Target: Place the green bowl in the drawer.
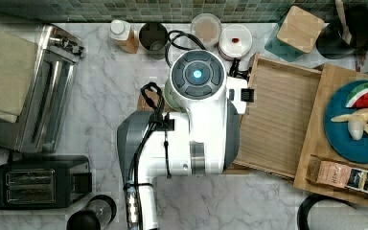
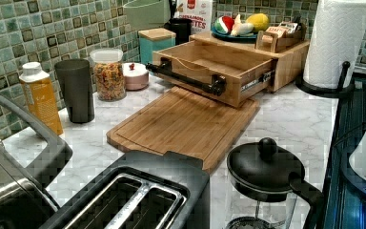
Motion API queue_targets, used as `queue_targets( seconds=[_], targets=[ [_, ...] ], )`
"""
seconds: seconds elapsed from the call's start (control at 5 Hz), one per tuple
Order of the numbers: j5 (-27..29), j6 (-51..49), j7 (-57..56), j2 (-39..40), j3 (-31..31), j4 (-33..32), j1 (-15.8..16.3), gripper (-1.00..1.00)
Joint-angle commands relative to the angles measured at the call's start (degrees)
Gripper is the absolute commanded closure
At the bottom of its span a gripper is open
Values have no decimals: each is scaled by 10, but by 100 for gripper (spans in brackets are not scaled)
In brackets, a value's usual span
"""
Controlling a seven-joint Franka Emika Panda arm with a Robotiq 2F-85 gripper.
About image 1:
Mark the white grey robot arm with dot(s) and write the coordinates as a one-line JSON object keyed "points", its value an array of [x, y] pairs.
{"points": [[192, 127]]}

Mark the open wooden drawer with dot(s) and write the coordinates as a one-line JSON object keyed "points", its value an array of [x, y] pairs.
{"points": [[274, 127]]}

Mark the wooden drawer cabinet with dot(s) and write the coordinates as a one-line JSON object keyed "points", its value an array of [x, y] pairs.
{"points": [[316, 144]]}

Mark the dark grey tumbler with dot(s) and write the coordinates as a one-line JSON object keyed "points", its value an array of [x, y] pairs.
{"points": [[153, 37]]}

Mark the pink lidded sugar bowl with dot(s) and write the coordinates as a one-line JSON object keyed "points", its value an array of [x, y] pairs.
{"points": [[235, 42]]}

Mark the clear cereal jar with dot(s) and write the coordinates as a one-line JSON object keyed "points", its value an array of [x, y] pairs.
{"points": [[207, 28]]}

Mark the orange juice bottle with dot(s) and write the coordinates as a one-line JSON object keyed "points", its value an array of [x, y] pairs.
{"points": [[124, 36]]}

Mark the black french press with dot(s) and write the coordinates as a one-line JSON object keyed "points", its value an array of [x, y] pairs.
{"points": [[99, 211]]}

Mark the stainless steel toaster oven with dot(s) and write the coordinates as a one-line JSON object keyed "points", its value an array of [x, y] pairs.
{"points": [[58, 54]]}

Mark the teal canister wooden lid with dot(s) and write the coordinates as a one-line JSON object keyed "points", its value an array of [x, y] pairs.
{"points": [[295, 35]]}

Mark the wooden tea bag holder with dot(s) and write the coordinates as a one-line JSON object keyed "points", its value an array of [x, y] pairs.
{"points": [[338, 176]]}

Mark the black paper towel stand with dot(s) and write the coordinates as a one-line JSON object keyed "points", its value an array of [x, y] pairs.
{"points": [[319, 212]]}

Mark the black two-slot toaster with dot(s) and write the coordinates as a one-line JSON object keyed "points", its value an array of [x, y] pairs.
{"points": [[45, 182]]}

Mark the toy garlic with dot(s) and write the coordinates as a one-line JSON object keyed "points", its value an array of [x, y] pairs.
{"points": [[356, 128]]}

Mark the wooden spoon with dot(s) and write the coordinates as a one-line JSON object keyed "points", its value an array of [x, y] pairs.
{"points": [[346, 35]]}

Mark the toy banana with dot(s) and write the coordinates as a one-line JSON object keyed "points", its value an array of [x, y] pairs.
{"points": [[361, 114]]}

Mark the beige folded cloth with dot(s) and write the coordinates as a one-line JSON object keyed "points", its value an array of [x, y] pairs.
{"points": [[17, 66]]}

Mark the blue plate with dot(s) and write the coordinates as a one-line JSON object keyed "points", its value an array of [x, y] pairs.
{"points": [[337, 133]]}

